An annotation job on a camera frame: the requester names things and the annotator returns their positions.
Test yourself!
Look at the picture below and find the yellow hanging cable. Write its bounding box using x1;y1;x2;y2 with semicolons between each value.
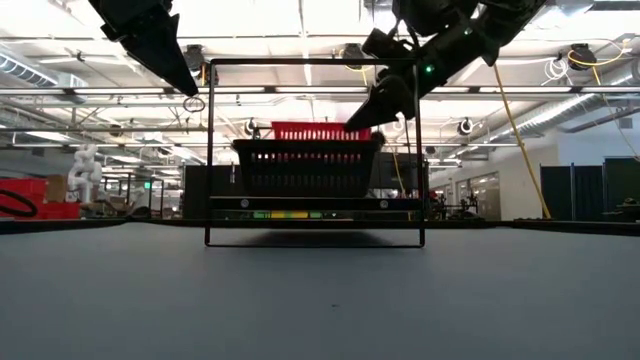
492;63;553;220

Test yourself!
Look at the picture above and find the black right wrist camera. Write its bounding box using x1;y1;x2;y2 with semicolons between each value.
361;27;404;60

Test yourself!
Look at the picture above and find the black computer monitor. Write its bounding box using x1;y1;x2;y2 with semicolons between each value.
602;155;640;222

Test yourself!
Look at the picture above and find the long ceiling light rail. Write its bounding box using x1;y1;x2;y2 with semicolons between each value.
0;85;640;97

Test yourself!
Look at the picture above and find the yellow ceiling cable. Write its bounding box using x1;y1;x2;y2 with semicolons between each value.
567;39;640;164

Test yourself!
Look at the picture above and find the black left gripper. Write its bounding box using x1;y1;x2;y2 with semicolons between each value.
88;0;200;97

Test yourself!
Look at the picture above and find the round hanging number tag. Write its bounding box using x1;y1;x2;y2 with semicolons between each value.
182;95;207;114

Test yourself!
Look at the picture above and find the brown cardboard box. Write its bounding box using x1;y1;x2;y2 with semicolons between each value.
45;173;69;204

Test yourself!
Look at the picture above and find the dark room divider panel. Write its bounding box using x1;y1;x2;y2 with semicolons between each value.
539;164;605;222

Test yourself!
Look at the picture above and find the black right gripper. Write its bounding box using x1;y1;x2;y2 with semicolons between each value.
343;22;499;132

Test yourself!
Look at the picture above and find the black aluminium table frame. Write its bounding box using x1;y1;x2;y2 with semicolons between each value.
0;215;640;237

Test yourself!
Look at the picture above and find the black plastic slotted basket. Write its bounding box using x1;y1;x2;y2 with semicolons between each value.
231;138;385;199

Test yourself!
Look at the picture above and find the red plastic slotted basket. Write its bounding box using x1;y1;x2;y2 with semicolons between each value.
271;120;373;142

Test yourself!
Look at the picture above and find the black metal shelf end frame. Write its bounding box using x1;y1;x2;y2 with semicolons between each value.
203;57;427;250

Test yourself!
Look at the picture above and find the red plastic storage bin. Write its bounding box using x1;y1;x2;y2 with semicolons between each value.
0;178;81;220

